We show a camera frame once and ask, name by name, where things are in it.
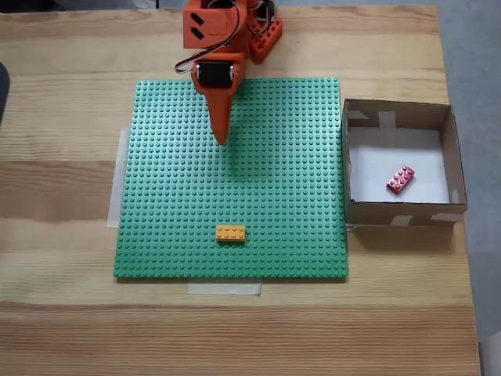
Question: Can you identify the open cardboard box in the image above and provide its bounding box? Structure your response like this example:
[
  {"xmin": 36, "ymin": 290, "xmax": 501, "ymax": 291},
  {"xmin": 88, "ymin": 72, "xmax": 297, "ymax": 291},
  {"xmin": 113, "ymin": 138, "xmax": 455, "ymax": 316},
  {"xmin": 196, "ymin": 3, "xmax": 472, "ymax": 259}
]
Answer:
[{"xmin": 341, "ymin": 98, "xmax": 469, "ymax": 228}]

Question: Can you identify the yellow lego block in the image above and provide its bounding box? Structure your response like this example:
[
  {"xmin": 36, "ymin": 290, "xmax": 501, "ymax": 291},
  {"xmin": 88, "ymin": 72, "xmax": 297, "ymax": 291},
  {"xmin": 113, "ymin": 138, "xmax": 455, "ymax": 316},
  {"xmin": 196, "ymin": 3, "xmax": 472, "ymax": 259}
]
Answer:
[{"xmin": 214, "ymin": 225, "xmax": 247, "ymax": 244}]

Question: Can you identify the masking tape strip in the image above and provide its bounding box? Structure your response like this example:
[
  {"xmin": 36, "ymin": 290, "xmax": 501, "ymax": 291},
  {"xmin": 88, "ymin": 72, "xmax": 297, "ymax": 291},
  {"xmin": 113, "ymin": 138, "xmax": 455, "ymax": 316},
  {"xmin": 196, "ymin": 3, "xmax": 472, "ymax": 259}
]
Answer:
[
  {"xmin": 106, "ymin": 127, "xmax": 132, "ymax": 230},
  {"xmin": 187, "ymin": 278, "xmax": 262, "ymax": 297}
]

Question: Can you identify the green lego baseplate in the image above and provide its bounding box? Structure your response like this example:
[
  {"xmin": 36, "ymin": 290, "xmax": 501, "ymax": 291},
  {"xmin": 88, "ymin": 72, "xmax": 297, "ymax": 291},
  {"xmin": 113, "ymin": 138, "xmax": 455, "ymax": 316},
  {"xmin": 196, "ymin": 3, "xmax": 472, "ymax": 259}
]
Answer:
[{"xmin": 112, "ymin": 77, "xmax": 349, "ymax": 280}]

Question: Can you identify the gripper servo cable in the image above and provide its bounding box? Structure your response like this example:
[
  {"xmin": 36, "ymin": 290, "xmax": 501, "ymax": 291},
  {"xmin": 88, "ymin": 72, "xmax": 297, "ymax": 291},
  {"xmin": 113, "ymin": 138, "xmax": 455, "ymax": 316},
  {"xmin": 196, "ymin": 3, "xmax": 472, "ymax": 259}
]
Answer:
[{"xmin": 174, "ymin": 0, "xmax": 242, "ymax": 74}]

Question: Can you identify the black rounded object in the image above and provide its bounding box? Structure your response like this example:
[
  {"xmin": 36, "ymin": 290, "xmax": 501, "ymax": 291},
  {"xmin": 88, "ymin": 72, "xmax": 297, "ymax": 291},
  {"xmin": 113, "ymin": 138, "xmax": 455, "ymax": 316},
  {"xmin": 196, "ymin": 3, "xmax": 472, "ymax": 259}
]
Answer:
[{"xmin": 0, "ymin": 61, "xmax": 11, "ymax": 128}]

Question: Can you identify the red lego block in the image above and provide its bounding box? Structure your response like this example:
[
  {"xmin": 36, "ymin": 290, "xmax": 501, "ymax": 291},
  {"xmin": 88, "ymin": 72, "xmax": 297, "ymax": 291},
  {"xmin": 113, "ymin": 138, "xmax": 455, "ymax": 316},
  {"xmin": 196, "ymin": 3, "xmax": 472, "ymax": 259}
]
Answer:
[{"xmin": 385, "ymin": 164, "xmax": 417, "ymax": 196}]

